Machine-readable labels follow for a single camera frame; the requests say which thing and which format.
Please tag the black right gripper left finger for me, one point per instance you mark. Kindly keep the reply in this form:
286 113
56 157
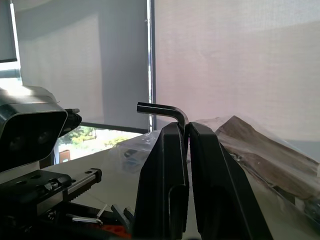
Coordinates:
160 175

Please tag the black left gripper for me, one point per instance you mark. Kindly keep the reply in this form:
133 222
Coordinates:
27 187

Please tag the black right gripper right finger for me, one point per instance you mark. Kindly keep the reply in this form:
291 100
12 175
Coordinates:
215 180

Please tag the red and black hex key holder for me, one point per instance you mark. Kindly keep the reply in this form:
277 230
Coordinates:
112 230

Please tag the black L-shaped hex key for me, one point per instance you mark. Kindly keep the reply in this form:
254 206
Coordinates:
160 108

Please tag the silver hex key in holder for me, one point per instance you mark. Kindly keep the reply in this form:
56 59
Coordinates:
85 220

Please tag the dark hex key in holder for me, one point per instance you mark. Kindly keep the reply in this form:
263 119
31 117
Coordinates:
129 213
118 216

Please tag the clear plastic bag blue label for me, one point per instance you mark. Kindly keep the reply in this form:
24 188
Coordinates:
132 155

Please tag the wide white roller blind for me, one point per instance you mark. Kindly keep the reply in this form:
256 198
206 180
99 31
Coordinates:
237 62

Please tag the wide grey roller blind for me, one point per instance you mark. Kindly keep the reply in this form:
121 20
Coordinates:
75 62

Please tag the narrow grey roller blind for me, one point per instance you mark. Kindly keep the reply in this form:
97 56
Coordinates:
7 30

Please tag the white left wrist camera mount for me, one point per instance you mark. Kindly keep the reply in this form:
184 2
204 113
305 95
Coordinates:
27 102

